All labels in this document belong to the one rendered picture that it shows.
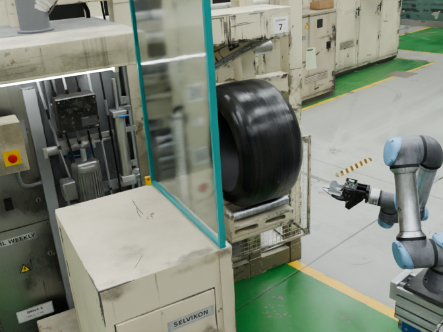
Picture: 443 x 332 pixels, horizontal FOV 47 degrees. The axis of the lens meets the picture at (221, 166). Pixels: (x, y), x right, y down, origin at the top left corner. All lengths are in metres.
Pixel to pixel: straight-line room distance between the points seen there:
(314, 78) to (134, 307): 6.13
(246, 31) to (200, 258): 1.40
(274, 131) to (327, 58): 5.30
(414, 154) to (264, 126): 0.62
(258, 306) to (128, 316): 1.91
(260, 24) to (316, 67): 4.69
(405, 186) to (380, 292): 1.42
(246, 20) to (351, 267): 1.91
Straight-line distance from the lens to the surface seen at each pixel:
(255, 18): 2.59
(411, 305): 2.42
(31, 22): 2.23
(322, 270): 3.62
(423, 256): 2.18
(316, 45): 7.23
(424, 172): 2.31
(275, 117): 2.24
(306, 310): 3.27
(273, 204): 2.49
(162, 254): 1.48
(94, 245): 1.59
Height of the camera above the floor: 2.06
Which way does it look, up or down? 23 degrees down
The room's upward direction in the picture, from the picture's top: 4 degrees counter-clockwise
